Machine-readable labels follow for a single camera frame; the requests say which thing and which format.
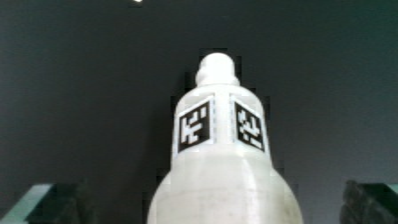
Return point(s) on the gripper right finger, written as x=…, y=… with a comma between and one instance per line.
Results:
x=370, y=203

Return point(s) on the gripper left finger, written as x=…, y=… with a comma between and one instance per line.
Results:
x=54, y=204

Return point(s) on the white lamp bulb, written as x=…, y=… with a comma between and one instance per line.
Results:
x=223, y=188

